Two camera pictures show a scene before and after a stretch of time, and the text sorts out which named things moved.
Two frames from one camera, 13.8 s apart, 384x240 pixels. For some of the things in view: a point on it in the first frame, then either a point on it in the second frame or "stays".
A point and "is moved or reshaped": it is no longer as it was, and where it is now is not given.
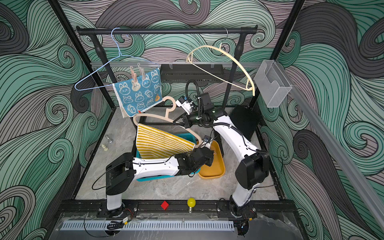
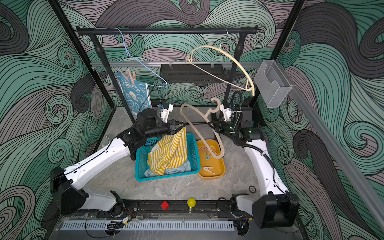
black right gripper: (187, 123) -> (219, 129)
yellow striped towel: (154, 143) is moved or reshaped
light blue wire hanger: (120, 54) -> (127, 53)
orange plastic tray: (217, 168) stays
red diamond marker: (165, 205) stays
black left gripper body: (208, 162) -> (168, 128)
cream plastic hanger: (221, 81) stays
